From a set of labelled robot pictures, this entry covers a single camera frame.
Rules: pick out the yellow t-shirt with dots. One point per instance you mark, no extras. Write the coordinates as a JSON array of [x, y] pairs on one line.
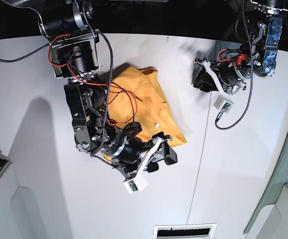
[[136, 95]]

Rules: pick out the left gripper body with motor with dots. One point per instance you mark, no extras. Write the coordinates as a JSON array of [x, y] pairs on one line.
[[231, 74]]

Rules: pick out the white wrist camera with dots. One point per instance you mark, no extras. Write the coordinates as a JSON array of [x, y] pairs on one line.
[[223, 104], [137, 183]]

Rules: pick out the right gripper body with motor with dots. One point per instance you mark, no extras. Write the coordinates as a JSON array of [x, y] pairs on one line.
[[128, 156]]

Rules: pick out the white cabinet panel left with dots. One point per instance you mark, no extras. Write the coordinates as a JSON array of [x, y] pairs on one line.
[[32, 208]]

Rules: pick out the white floor vent grille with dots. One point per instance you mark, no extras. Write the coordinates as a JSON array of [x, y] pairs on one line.
[[200, 231]]

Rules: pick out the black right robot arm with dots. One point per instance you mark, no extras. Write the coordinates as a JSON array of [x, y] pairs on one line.
[[103, 112]]

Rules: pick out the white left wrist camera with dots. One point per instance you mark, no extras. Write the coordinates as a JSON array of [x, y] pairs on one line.
[[223, 104]]

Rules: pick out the white cabinet panel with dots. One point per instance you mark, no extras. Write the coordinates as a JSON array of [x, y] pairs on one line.
[[272, 220], [32, 208]]

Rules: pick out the white cabinet panel right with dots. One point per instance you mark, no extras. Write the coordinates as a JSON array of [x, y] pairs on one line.
[[272, 220]]

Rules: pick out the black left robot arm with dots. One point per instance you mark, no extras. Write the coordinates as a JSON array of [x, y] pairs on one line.
[[259, 33]]

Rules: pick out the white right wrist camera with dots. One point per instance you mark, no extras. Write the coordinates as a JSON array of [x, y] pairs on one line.
[[137, 183]]

